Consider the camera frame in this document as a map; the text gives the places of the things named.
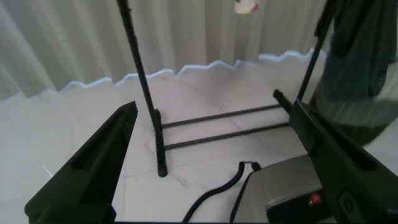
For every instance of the dark grey garment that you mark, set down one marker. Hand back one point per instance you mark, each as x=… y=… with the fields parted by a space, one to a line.
x=357 y=62

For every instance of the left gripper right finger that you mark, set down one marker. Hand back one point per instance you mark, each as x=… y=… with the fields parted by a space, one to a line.
x=351 y=186

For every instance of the black clothes rack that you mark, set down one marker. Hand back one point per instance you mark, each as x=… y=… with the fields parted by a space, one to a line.
x=158 y=140

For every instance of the white laundry basket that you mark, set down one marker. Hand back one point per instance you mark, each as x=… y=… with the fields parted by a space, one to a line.
x=357 y=115

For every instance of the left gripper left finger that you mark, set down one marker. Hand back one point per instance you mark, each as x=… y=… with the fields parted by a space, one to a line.
x=87 y=186

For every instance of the cream printed shorts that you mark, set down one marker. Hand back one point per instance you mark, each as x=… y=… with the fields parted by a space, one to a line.
x=245 y=6

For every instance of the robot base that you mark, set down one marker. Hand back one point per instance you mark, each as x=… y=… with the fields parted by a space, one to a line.
x=280 y=183

